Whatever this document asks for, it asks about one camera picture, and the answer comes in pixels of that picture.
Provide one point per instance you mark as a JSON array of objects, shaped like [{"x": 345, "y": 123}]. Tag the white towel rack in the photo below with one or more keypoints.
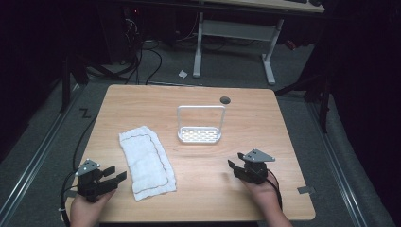
[{"x": 198, "y": 135}]

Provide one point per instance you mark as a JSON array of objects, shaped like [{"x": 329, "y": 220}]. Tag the dark computer tower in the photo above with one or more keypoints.
[{"x": 121, "y": 31}]

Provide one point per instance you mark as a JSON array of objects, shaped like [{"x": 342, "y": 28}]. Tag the black metal stand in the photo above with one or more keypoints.
[
  {"x": 67, "y": 82},
  {"x": 318, "y": 91}
]

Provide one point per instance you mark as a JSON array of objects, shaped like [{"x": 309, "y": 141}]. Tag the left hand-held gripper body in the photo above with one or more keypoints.
[{"x": 91, "y": 186}]

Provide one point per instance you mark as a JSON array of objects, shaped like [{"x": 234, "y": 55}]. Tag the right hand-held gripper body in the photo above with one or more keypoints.
[{"x": 253, "y": 171}]

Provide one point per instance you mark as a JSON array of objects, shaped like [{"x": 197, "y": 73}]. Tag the metal floor rail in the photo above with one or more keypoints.
[
  {"x": 339, "y": 167},
  {"x": 34, "y": 160}
]

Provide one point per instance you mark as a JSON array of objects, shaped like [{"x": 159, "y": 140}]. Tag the desk with white legs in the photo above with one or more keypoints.
[{"x": 236, "y": 30}]

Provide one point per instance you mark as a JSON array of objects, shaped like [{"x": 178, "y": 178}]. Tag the person's right hand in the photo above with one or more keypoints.
[{"x": 266, "y": 195}]

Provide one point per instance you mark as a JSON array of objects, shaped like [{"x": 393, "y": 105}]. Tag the grey tape piece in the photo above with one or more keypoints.
[
  {"x": 305, "y": 190},
  {"x": 71, "y": 193}
]

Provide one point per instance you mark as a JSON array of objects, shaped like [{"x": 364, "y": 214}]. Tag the white towel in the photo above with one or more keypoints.
[{"x": 146, "y": 160}]

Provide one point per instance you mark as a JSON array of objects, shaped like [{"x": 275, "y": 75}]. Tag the person's left hand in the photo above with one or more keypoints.
[{"x": 85, "y": 213}]

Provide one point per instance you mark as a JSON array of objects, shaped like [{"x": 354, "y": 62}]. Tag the white paper scrap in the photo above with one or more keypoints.
[{"x": 182, "y": 74}]

